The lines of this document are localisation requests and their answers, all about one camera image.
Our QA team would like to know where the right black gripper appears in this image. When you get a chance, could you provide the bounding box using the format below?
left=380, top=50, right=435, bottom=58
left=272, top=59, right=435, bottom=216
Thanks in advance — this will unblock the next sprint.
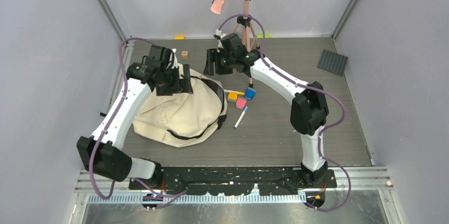
left=203, top=49, right=235, bottom=77

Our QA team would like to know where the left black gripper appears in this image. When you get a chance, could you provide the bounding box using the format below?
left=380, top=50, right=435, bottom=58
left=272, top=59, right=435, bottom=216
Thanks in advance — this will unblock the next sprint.
left=157, top=64, right=192, bottom=96

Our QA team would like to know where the beige canvas backpack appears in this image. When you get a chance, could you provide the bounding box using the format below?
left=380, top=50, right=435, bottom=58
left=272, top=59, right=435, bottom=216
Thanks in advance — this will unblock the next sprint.
left=131, top=69, right=227, bottom=148

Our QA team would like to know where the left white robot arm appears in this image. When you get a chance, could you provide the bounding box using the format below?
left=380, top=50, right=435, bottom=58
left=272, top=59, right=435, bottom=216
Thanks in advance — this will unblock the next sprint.
left=77, top=46, right=193, bottom=189

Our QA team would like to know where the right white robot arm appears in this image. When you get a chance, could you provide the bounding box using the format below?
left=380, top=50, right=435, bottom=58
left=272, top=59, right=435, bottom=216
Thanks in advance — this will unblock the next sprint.
left=203, top=33, right=329, bottom=187

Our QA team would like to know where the small wooden cube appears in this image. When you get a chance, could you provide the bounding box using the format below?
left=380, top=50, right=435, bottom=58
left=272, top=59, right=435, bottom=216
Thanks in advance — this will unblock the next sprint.
left=181, top=51, right=188, bottom=59

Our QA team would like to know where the yellow orange eraser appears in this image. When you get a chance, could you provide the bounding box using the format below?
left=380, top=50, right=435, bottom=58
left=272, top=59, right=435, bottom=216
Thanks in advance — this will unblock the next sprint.
left=227, top=93, right=239, bottom=102

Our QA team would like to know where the yellow capped white marker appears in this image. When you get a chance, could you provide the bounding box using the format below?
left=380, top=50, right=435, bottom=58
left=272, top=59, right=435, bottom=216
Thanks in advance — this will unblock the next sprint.
left=224, top=89, right=245, bottom=96

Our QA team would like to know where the pink eraser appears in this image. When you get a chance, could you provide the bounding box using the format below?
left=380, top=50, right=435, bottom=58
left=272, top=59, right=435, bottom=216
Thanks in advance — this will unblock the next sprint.
left=235, top=97, right=247, bottom=110

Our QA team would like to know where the blue small eraser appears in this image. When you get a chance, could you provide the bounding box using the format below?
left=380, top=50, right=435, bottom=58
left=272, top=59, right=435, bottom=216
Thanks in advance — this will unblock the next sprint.
left=244, top=87, right=256, bottom=100

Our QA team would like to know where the pink tripod stand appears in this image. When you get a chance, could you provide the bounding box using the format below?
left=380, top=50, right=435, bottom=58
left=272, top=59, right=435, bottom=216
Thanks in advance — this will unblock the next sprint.
left=214, top=0, right=261, bottom=89

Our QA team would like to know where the blue capped white marker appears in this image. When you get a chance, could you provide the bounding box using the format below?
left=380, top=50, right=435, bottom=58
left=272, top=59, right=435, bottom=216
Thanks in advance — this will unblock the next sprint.
left=234, top=106, right=248, bottom=129

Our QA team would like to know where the green tape piece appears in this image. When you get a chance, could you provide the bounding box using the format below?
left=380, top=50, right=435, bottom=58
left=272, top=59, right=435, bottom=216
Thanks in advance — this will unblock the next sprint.
left=257, top=34, right=271, bottom=38

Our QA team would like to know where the dark grey studded plate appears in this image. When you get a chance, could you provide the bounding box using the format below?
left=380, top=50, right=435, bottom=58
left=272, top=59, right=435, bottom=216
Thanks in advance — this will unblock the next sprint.
left=317, top=50, right=348, bottom=76

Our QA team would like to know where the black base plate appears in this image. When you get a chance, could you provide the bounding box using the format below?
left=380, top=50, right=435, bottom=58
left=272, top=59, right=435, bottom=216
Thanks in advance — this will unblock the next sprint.
left=129, top=166, right=337, bottom=196

